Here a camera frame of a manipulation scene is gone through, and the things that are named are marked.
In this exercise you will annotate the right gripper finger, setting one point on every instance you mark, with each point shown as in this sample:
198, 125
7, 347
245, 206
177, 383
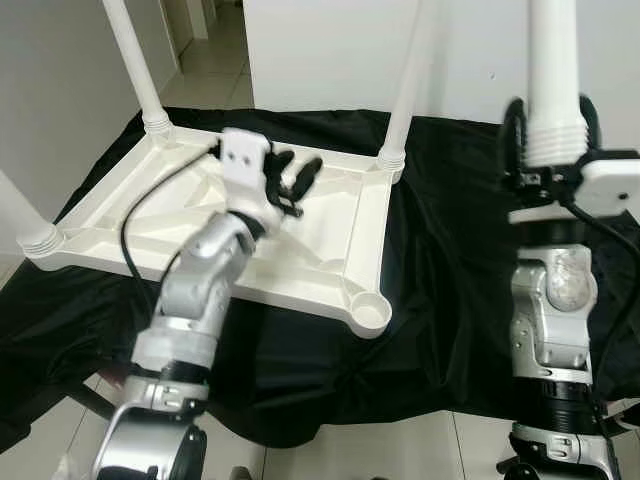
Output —
513, 135
590, 118

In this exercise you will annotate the white plastic table leg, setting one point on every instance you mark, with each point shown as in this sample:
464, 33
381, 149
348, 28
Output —
553, 70
405, 95
130, 55
25, 225

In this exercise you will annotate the white plastic table top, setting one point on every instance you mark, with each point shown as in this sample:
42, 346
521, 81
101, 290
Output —
330, 250

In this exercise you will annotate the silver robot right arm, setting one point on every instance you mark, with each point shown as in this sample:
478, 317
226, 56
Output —
555, 300

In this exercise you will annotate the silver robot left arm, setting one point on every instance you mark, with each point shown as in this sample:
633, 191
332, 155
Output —
195, 280

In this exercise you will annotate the black cloth table cover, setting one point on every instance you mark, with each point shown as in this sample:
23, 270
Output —
450, 300

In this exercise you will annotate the black metal table leg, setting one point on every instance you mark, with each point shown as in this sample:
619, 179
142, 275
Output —
90, 402

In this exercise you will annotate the grey robot left foot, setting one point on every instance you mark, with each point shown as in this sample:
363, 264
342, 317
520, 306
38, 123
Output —
240, 473

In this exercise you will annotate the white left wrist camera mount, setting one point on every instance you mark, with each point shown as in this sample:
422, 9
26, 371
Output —
243, 160

